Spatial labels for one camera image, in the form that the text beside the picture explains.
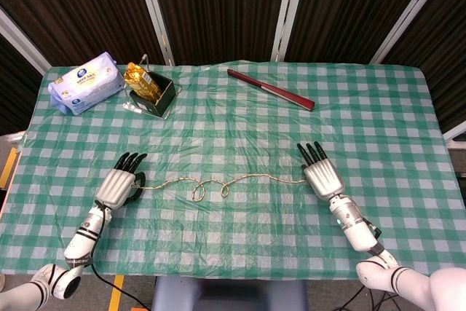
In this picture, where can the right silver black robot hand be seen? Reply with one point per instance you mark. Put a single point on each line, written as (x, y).
(322, 176)

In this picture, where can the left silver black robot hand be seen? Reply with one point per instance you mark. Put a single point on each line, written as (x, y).
(118, 183)

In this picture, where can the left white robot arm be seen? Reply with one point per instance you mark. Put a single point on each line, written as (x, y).
(78, 245)

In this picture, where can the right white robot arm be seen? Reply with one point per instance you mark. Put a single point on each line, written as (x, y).
(378, 249)

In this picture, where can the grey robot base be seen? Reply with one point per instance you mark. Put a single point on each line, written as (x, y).
(229, 294)

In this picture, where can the clear acrylic stand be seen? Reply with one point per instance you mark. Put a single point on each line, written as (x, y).
(140, 107)

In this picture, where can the green white checkered tablecloth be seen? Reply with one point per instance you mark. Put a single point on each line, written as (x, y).
(233, 169)

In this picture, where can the dark green open box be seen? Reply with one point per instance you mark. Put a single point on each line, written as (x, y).
(160, 98)

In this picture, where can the dark red folded fan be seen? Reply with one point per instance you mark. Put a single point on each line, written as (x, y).
(271, 89)

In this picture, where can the gold foil snack bag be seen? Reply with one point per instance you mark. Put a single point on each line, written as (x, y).
(142, 83)

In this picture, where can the blue white tissue pack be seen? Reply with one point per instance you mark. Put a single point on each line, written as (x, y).
(85, 83)

